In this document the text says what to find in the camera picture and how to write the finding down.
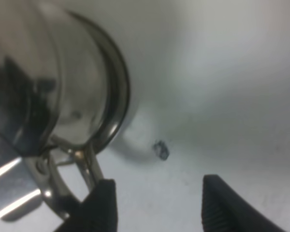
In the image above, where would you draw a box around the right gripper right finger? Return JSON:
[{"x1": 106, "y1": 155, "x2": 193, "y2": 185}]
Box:
[{"x1": 201, "y1": 174, "x2": 283, "y2": 232}]

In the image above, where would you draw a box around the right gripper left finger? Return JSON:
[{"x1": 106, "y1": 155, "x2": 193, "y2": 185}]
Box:
[{"x1": 56, "y1": 179, "x2": 117, "y2": 232}]

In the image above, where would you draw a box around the stainless steel teapot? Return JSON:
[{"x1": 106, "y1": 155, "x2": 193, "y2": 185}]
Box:
[{"x1": 0, "y1": 0, "x2": 130, "y2": 222}]

